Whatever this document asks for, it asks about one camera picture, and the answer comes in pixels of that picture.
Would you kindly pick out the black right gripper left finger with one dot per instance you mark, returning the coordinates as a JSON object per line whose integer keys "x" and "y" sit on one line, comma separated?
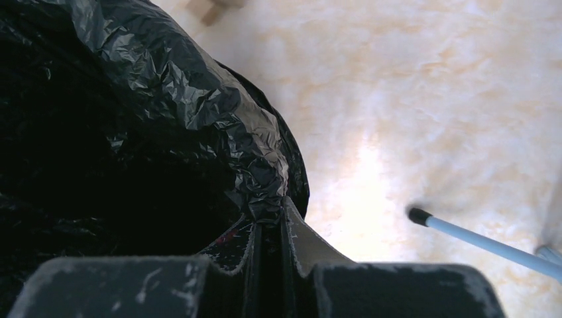
{"x": 232, "y": 283}

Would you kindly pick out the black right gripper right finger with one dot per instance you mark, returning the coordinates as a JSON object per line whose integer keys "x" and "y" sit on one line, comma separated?
{"x": 302, "y": 249}

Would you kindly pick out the black plastic trash bag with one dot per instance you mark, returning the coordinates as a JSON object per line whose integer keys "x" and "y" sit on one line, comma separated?
{"x": 121, "y": 136}

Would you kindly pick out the light blue tripod stand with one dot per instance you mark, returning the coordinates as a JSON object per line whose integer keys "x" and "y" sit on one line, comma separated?
{"x": 545, "y": 260}

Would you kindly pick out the small wooden block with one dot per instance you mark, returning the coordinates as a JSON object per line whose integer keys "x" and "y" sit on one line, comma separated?
{"x": 209, "y": 11}

